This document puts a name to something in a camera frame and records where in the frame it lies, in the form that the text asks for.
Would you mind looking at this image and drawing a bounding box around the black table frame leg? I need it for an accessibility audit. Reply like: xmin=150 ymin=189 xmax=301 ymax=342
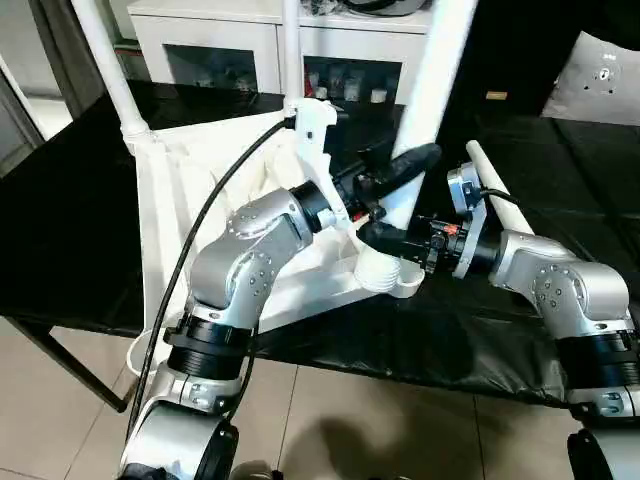
xmin=0 ymin=313 xmax=130 ymax=415

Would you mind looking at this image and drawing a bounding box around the white plastic table leg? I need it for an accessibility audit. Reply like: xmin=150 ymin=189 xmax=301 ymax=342
xmin=281 ymin=0 xmax=305 ymax=115
xmin=464 ymin=140 xmax=537 ymax=237
xmin=71 ymin=0 xmax=150 ymax=142
xmin=352 ymin=0 xmax=480 ymax=295

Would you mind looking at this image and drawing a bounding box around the white plastic table top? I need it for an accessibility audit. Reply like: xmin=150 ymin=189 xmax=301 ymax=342
xmin=121 ymin=98 xmax=427 ymax=390

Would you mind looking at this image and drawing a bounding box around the dark robot lower body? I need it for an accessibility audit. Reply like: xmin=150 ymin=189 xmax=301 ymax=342
xmin=228 ymin=459 xmax=287 ymax=480

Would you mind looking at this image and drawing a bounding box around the black cabinet with yellow label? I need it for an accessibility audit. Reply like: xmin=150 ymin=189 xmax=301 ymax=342
xmin=448 ymin=0 xmax=587 ymax=120

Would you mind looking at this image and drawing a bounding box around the grey helmet on cabinet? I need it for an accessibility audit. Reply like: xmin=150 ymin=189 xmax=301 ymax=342
xmin=343 ymin=0 xmax=432 ymax=17

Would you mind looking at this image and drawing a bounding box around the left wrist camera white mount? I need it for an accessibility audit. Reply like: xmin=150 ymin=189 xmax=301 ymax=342
xmin=291 ymin=97 xmax=352 ymax=237

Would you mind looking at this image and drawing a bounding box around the black work mat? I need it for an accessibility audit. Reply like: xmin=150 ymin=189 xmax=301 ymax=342
xmin=0 ymin=79 xmax=640 ymax=407

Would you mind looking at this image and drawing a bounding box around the white glass-door cabinet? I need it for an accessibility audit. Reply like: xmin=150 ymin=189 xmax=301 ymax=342
xmin=126 ymin=0 xmax=435 ymax=107

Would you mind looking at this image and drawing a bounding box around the dark clutter on cabinet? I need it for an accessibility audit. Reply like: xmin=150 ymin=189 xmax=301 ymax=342
xmin=303 ymin=0 xmax=347 ymax=17

